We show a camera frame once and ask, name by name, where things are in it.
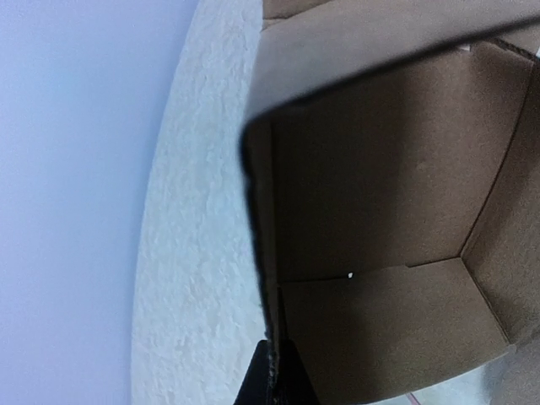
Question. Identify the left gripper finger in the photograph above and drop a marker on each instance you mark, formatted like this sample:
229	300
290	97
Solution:
266	383

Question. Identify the brown cardboard box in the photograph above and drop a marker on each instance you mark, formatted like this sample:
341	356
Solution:
391	157

